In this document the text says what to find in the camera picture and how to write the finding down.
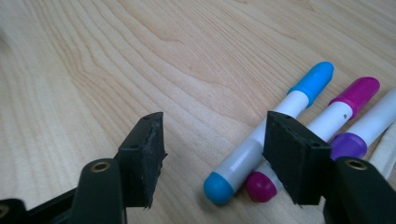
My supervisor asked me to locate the purple marker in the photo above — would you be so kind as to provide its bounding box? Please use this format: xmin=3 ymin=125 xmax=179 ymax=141
xmin=330 ymin=88 xmax=396 ymax=161

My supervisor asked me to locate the light blue marker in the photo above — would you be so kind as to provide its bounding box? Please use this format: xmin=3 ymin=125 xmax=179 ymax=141
xmin=203 ymin=61 xmax=335 ymax=206

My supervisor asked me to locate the magenta marker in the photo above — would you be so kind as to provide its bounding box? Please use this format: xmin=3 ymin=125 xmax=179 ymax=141
xmin=245 ymin=76 xmax=381 ymax=203

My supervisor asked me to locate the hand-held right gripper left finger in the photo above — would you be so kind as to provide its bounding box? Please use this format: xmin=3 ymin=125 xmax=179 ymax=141
xmin=115 ymin=111 xmax=168 ymax=209

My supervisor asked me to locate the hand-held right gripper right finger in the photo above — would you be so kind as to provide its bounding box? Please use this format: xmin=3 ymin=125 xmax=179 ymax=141
xmin=262 ymin=110 xmax=333 ymax=207

